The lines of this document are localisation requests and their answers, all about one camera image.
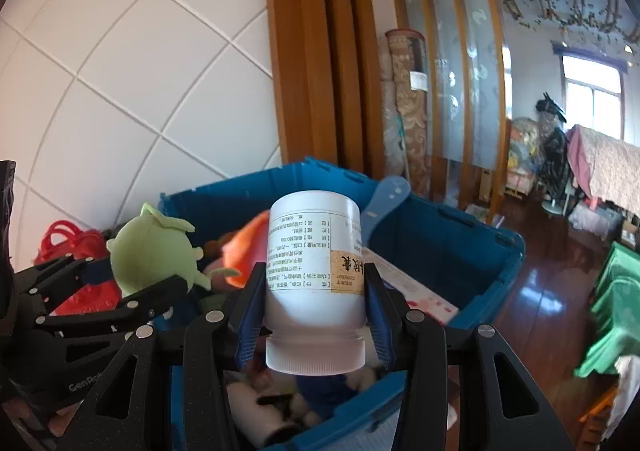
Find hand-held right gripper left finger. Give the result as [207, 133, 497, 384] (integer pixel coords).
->
[57, 261, 268, 451]

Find rolled patterned carpet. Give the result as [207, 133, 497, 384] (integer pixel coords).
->
[384, 29, 432, 199]

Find green plush toy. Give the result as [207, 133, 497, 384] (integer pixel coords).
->
[106, 202, 241, 299]

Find wooden door frame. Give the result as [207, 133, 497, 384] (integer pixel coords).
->
[265, 0, 386, 179]

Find wooden frosted glass partition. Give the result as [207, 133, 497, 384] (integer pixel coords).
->
[381, 0, 512, 227]

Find white floor fan stand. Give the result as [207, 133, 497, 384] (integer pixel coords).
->
[542, 171, 568, 216]

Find white medicine bottle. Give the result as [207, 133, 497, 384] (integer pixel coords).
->
[264, 190, 368, 376]

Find wall vine decoration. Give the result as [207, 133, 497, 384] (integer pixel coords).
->
[492, 0, 640, 66]

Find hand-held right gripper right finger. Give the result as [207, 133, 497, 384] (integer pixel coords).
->
[362, 261, 576, 451]

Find pink patterned blanket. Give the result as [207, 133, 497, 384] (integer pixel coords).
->
[567, 125, 640, 222]

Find blue plastic spoon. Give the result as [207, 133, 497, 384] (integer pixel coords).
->
[357, 176, 412, 249]

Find clear plastic storage bag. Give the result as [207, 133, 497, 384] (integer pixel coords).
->
[570, 201, 623, 242]

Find white and black plush toy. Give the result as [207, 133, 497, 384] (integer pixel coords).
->
[227, 378, 306, 449]

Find black hanging clothes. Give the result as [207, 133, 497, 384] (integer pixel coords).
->
[536, 92, 571, 192]

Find window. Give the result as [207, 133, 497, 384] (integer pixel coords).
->
[552, 41, 631, 142]

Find green plastic chair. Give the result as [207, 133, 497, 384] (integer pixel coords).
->
[574, 241, 640, 379]

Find red bear handbag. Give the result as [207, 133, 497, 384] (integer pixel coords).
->
[32, 221, 123, 317]

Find colourful patterned bundle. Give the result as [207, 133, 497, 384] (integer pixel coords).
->
[507, 117, 543, 202]

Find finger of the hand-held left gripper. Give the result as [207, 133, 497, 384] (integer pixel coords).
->
[15, 255, 118, 302]
[35, 275, 190, 332]

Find blue plastic crate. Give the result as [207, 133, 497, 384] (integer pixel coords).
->
[157, 157, 526, 451]

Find pink tissue packet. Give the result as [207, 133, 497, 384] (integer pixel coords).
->
[362, 246, 461, 327]

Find blue fabric toy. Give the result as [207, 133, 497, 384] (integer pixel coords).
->
[297, 373, 361, 422]

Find orange plush toy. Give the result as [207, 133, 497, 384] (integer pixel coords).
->
[202, 211, 273, 289]

